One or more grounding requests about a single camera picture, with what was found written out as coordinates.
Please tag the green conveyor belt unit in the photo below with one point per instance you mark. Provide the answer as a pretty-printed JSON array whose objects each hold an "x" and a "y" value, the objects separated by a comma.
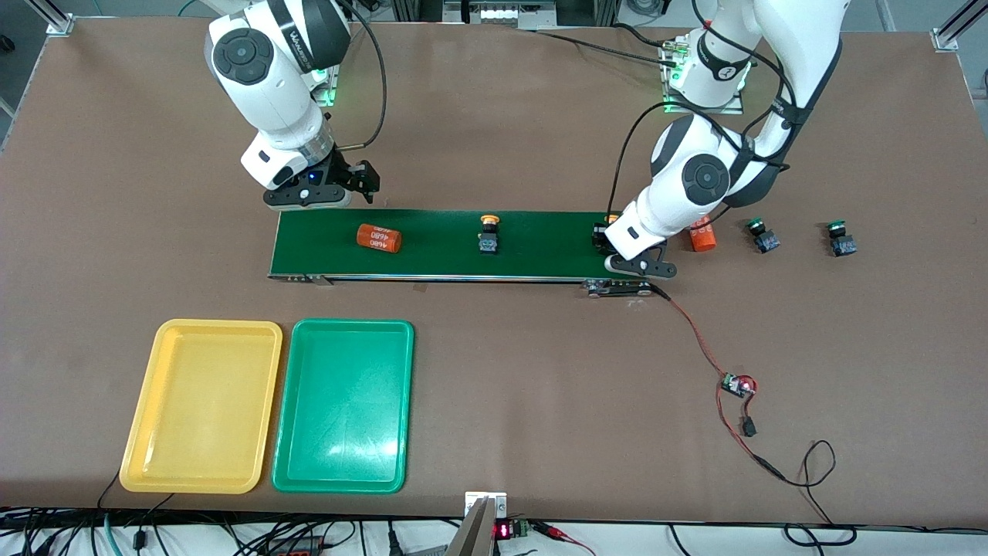
[{"x": 440, "y": 255}]

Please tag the red clip leads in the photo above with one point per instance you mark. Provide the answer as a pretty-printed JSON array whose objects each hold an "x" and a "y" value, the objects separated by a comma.
[{"x": 556, "y": 533}]

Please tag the small black plug connector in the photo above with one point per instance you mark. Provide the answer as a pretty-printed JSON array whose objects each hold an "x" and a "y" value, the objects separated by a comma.
[{"x": 748, "y": 426}]

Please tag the green plastic tray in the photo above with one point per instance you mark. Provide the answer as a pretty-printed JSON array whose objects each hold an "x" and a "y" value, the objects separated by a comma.
[{"x": 343, "y": 401}]

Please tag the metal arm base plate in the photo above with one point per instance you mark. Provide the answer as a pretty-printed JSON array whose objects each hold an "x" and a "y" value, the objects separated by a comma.
[
  {"x": 733, "y": 108},
  {"x": 333, "y": 91}
]

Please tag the green push button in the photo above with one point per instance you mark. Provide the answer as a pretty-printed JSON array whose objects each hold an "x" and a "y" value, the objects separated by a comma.
[
  {"x": 843, "y": 245},
  {"x": 764, "y": 241}
]

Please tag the yellow push button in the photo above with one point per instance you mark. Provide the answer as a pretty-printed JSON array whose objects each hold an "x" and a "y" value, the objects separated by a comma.
[
  {"x": 612, "y": 220},
  {"x": 488, "y": 243}
]

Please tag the silver lit device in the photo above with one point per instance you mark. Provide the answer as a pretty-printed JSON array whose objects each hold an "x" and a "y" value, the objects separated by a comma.
[{"x": 498, "y": 13}]

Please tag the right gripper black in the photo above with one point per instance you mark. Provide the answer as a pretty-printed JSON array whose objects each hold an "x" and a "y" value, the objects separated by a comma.
[{"x": 342, "y": 167}]

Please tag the small green controller board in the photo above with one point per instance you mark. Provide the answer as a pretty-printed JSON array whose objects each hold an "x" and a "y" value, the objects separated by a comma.
[{"x": 737, "y": 384}]

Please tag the aluminium frame post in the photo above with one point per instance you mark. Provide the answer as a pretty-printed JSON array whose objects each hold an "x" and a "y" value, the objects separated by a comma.
[
  {"x": 54, "y": 19},
  {"x": 953, "y": 31}
]

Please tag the orange 4680 cylinder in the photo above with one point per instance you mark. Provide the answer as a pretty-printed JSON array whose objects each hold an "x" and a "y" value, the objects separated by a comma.
[
  {"x": 380, "y": 239},
  {"x": 704, "y": 239}
]

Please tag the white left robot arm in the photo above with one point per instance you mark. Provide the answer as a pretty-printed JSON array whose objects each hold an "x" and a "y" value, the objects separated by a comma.
[{"x": 695, "y": 177}]

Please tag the small red digit display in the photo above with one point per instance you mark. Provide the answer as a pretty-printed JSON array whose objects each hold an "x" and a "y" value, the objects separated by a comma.
[{"x": 505, "y": 530}]

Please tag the grey metal mount bar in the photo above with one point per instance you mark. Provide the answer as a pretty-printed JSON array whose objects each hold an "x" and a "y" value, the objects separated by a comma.
[{"x": 471, "y": 537}]

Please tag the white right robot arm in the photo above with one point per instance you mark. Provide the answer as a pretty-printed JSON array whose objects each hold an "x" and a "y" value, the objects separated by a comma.
[{"x": 262, "y": 69}]

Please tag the yellow plastic tray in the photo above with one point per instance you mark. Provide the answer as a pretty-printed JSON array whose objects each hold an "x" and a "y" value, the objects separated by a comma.
[{"x": 201, "y": 401}]

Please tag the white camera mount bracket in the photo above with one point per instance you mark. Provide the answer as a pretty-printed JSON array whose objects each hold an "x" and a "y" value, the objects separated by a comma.
[{"x": 498, "y": 502}]

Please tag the orange power strip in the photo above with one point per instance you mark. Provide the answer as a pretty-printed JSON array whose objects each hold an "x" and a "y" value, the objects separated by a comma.
[{"x": 293, "y": 550}]

